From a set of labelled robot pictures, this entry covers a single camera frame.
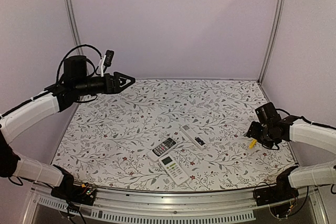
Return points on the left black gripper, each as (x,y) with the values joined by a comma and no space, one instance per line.
(116,89)

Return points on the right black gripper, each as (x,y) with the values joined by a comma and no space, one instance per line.
(253,130)

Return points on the yellow pry tool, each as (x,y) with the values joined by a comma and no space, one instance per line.
(253,143)

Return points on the slim white remote control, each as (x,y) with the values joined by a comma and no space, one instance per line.
(194,137)

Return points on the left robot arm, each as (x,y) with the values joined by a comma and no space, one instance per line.
(74,83)

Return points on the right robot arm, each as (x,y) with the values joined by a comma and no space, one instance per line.
(271,129)

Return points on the black-faced white remote control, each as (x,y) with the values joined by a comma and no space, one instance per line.
(161,149)

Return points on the white remote with display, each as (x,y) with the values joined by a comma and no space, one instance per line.
(173,169)

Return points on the floral patterned table mat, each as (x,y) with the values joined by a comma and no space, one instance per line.
(107,141)

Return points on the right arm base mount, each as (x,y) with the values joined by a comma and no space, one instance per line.
(281,200)

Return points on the front aluminium rail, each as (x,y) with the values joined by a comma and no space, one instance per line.
(129,206)

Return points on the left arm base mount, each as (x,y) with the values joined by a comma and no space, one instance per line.
(82,194)

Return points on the left aluminium frame post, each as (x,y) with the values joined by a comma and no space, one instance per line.
(72,22)

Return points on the aluminium frame post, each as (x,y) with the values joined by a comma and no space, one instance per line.
(272,40)
(72,22)

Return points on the right aluminium frame post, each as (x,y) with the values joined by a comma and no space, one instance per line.
(272,40)

